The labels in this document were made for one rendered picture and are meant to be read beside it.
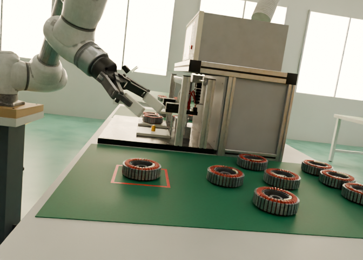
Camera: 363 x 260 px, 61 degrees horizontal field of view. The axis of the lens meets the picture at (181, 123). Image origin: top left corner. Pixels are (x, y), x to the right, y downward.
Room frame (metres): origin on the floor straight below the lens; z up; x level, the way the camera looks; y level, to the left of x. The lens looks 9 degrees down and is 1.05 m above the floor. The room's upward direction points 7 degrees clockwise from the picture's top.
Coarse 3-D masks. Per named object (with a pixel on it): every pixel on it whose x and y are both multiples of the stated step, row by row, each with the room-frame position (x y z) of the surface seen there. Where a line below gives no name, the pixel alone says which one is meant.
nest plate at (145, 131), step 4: (140, 128) 1.44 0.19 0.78; (144, 128) 1.45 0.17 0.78; (148, 128) 1.46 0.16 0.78; (136, 132) 1.33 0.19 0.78; (140, 132) 1.34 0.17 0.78; (144, 132) 1.35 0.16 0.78; (148, 132) 1.36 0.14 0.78; (152, 132) 1.37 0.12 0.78; (156, 132) 1.38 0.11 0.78; (160, 132) 1.39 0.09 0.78; (164, 132) 1.40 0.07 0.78; (168, 132) 1.42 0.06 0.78; (152, 136) 1.34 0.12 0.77; (156, 136) 1.34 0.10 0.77; (160, 136) 1.34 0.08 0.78; (164, 136) 1.34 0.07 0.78; (168, 136) 1.35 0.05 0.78
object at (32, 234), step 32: (288, 160) 1.32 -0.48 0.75; (32, 224) 0.53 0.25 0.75; (64, 224) 0.55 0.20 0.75; (96, 224) 0.56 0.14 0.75; (128, 224) 0.58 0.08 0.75; (0, 256) 0.43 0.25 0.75; (32, 256) 0.44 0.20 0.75; (64, 256) 0.45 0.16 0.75; (96, 256) 0.46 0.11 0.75; (128, 256) 0.47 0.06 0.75; (160, 256) 0.48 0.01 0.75; (192, 256) 0.50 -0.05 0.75; (224, 256) 0.51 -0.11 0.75; (256, 256) 0.52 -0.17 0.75; (288, 256) 0.54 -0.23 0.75; (320, 256) 0.55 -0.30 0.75; (352, 256) 0.57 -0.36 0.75
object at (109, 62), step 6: (102, 60) 0.90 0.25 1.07; (108, 60) 0.91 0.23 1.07; (96, 66) 0.89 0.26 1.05; (102, 66) 0.89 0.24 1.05; (108, 66) 0.89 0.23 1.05; (114, 66) 0.92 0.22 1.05; (96, 72) 0.89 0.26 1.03; (108, 72) 0.89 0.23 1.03; (96, 78) 0.90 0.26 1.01; (114, 78) 0.88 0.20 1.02; (120, 78) 0.91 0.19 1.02; (120, 84) 0.90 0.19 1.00
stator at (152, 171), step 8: (128, 160) 0.89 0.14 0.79; (136, 160) 0.90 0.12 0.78; (144, 160) 0.92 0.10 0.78; (128, 168) 0.83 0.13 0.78; (136, 168) 0.83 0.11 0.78; (144, 168) 0.83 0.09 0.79; (152, 168) 0.84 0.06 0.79; (160, 168) 0.87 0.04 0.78; (128, 176) 0.83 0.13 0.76; (136, 176) 0.82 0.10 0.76; (144, 176) 0.82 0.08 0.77; (152, 176) 0.83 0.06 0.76
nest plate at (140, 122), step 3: (141, 120) 1.67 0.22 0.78; (138, 123) 1.57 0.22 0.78; (141, 123) 1.57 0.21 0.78; (144, 123) 1.58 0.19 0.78; (147, 123) 1.60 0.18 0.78; (150, 123) 1.61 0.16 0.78; (162, 123) 1.66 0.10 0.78; (165, 123) 1.67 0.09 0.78; (156, 126) 1.58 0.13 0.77; (159, 126) 1.58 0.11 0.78; (162, 126) 1.58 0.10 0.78; (165, 126) 1.59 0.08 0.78
